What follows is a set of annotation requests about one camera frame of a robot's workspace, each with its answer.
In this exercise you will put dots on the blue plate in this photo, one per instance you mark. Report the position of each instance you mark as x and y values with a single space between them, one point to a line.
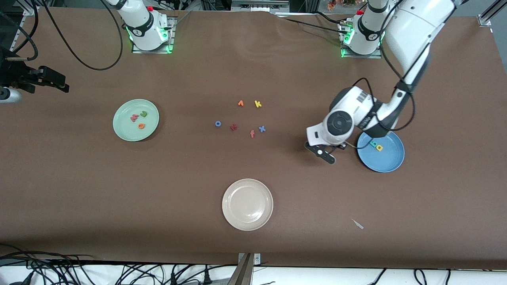
384 160

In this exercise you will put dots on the small white tape scrap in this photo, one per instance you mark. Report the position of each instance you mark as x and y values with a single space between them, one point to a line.
358 225

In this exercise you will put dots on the aluminium corner bracket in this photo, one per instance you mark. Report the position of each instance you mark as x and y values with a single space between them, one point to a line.
485 19

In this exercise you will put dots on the metal rack unit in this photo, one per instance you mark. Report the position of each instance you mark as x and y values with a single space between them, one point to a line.
259 6

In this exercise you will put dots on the green plate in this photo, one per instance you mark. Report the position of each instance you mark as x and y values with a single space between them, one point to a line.
136 134

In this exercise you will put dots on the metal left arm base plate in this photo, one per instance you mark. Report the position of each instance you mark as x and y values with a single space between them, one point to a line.
362 56

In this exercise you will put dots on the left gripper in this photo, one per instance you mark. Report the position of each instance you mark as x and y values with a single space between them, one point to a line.
345 146

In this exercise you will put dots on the beige plate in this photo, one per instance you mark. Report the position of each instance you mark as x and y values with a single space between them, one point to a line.
247 204

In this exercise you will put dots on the metal camera pole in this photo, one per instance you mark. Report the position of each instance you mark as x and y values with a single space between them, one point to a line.
242 273

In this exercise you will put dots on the aluminium frame profile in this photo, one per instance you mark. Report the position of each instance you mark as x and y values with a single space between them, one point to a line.
31 10

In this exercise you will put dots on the orange flowers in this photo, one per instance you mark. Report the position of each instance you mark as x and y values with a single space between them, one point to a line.
332 4

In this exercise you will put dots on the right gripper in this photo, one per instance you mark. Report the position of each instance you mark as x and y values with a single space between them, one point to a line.
16 73

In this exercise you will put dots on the small metal clamp bracket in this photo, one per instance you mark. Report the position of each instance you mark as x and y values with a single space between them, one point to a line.
257 259

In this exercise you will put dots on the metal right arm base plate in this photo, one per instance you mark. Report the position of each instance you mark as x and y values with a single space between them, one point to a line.
173 27

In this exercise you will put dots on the brown paper table cover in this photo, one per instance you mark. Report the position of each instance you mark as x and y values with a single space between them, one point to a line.
253 59

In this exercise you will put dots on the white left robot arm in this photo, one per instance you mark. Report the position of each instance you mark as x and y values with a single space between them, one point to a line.
412 23

